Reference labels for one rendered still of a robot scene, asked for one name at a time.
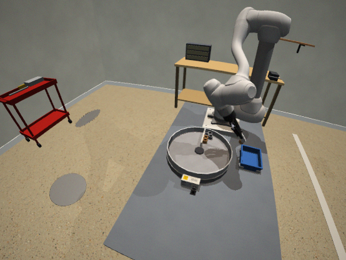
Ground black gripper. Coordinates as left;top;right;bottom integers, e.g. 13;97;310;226
223;111;246;143

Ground blue open tray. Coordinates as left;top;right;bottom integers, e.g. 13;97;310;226
239;144;263;173

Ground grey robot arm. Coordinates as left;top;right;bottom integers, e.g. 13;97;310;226
203;7;291;127

